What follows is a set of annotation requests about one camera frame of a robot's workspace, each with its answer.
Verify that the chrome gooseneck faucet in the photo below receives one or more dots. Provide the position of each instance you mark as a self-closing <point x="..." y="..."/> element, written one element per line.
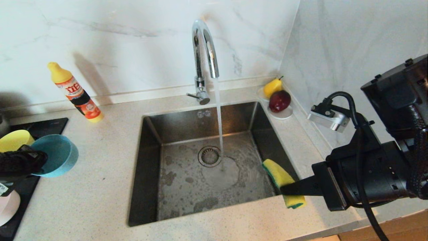
<point x="198" y="53"/>

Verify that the yellow pear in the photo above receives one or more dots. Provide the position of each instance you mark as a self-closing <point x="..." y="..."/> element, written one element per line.
<point x="272" y="88"/>

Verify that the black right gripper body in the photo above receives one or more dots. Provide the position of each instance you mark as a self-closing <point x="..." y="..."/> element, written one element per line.
<point x="374" y="174"/>

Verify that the yellow plastic bowl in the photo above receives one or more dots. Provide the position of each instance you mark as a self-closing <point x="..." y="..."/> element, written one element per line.
<point x="13" y="140"/>

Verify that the blue plastic bowl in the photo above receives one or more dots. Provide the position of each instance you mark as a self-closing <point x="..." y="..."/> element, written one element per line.
<point x="62" y="155"/>

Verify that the black induction cooktop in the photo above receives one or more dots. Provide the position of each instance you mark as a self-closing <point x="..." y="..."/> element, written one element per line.
<point x="50" y="125"/>

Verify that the clear running water stream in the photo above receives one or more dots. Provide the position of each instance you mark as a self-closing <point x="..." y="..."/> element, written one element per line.
<point x="219" y="117"/>

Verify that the dark red apple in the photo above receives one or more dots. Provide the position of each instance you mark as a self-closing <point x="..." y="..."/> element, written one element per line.
<point x="280" y="101"/>

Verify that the stainless steel sink basin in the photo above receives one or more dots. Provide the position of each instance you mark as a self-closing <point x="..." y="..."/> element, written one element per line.
<point x="187" y="201"/>

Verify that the round metal drain strainer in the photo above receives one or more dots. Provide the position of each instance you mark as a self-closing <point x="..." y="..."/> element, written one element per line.
<point x="208" y="156"/>

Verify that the small white dish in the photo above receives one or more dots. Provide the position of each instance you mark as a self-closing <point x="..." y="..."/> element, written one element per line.
<point x="282" y="115"/>

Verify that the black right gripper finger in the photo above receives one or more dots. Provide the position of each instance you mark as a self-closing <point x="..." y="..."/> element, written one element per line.
<point x="307" y="191"/>
<point x="301" y="185"/>

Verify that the black braided right arm sleeve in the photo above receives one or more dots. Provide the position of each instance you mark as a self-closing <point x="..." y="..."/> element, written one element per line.
<point x="418" y="157"/>

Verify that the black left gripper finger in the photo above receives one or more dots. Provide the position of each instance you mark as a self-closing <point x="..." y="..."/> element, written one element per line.
<point x="20" y="170"/>
<point x="20" y="157"/>

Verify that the orange yellow dish soap bottle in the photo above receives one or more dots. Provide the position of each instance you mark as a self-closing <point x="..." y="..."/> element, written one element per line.
<point x="78" y="97"/>

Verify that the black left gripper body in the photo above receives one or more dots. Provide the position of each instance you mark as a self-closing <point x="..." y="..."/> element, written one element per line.
<point x="10" y="184"/>

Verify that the yellow fish-shaped sponge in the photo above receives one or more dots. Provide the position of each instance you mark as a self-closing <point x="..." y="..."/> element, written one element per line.
<point x="277" y="172"/>

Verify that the pink plastic bowl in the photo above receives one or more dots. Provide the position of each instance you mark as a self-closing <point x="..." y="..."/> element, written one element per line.
<point x="8" y="207"/>

